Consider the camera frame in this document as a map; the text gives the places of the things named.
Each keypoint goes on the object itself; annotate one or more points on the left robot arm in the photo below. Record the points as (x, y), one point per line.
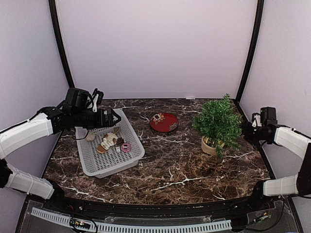
(78, 109)

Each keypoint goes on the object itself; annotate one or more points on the right black frame post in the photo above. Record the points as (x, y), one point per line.
(251, 51)

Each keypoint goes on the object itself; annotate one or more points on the white plastic basket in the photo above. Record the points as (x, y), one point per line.
(101, 165)

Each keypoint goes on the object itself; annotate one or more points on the knit doll ornament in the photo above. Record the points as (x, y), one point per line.
(109, 140)

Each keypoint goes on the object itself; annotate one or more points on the pink ball ornament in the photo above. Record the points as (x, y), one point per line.
(126, 147)

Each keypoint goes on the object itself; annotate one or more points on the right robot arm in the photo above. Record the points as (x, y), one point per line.
(263, 129)

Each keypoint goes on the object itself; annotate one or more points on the brown pine cone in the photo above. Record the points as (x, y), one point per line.
(120, 141)

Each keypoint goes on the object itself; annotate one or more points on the black front rail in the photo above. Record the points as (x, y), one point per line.
(235, 208)

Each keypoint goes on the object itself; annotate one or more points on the small seashell ornament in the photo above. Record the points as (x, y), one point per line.
(117, 129)

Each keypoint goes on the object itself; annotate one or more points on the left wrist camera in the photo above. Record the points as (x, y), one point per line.
(97, 98)

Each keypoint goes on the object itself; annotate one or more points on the red floral plate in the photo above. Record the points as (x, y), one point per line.
(164, 122)

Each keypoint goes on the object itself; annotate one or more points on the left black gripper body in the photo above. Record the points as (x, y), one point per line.
(101, 123)

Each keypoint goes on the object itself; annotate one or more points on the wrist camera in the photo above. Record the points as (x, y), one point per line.
(97, 98)
(265, 117)

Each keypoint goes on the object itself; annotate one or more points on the white cable duct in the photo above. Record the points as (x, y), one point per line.
(131, 225)

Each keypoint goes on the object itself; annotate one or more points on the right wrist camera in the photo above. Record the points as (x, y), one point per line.
(265, 117)

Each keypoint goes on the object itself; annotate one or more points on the beige fluffy ornament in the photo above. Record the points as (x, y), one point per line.
(90, 136)

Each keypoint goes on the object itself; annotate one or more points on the small potted christmas tree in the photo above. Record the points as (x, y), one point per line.
(219, 126)

